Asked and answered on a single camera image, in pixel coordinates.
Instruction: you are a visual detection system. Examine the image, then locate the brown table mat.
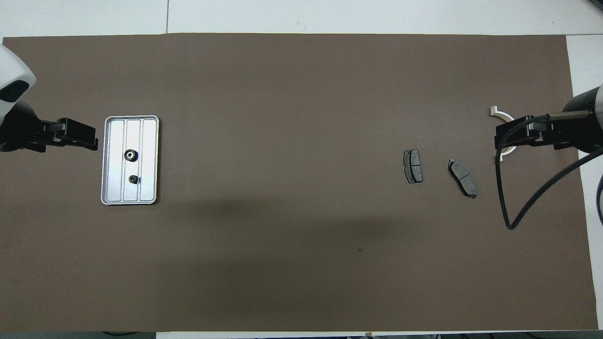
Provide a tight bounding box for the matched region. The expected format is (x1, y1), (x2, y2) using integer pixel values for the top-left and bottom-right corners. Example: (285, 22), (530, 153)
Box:
(0, 33), (599, 333)

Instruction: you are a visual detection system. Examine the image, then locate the silver metal tray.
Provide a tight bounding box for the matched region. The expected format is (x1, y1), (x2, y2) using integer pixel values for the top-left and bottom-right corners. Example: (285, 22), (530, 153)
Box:
(100, 115), (160, 206)

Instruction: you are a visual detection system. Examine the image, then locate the long grey brake pad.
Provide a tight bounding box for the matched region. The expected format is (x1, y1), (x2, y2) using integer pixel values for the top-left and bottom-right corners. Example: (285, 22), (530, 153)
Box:
(448, 159), (478, 199)

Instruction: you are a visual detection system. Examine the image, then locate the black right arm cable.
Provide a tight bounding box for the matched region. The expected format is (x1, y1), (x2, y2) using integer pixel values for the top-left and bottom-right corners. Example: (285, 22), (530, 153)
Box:
(494, 113), (603, 231)

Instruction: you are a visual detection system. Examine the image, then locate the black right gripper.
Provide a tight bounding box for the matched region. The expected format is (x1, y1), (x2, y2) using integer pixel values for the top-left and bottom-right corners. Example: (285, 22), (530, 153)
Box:
(495, 89), (603, 153)

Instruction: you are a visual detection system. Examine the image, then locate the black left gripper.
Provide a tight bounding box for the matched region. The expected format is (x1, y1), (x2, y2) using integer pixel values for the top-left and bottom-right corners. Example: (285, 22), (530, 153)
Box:
(0, 101), (98, 152)

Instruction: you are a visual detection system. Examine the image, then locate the white half ring clamp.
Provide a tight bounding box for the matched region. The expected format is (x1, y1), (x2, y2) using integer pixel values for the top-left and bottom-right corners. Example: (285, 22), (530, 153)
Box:
(490, 106), (518, 162)

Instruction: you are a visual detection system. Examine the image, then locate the rectangular grey brake pad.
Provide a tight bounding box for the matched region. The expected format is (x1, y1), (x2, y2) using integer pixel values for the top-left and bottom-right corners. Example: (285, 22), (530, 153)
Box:
(403, 149), (423, 184)

